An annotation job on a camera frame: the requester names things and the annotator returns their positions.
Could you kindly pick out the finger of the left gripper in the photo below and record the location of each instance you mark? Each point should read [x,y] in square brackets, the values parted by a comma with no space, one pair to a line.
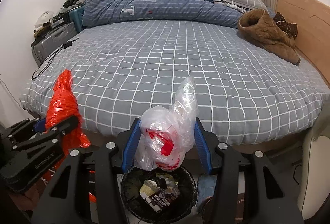
[55,133]
[23,130]

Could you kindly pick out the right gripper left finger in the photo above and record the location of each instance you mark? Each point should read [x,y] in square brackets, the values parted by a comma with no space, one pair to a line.
[66,199]

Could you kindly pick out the red plastic bag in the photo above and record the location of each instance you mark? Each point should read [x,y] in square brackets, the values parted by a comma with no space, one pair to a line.
[64,104]

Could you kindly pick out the yellow paper cup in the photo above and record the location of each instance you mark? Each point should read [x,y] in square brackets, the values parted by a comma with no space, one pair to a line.
[148,188]

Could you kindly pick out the clear plastic bag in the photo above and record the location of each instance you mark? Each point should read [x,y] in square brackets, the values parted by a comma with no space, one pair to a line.
[167,133]

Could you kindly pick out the black lined trash bin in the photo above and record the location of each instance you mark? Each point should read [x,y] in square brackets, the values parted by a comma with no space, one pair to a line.
[178,209]

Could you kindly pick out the blue slipper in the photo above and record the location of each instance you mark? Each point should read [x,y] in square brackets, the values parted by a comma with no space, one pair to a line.
[205,188]

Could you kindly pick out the grey checked bed cover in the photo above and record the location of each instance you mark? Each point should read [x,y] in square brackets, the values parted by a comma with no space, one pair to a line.
[245,94]

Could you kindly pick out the grey hard suitcase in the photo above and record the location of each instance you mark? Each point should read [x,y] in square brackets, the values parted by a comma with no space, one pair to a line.
[42,49]

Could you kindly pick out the teal suitcase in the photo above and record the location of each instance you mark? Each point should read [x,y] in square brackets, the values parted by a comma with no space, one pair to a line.
[76,16]

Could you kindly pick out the brown fleece garment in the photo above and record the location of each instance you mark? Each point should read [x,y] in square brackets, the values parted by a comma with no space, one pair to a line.
[273,34]

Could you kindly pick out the blue striped duvet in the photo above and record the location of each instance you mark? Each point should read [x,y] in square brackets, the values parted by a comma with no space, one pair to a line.
[100,12]

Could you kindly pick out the wooden headboard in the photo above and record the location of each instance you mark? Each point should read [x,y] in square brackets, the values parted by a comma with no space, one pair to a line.
[313,20]

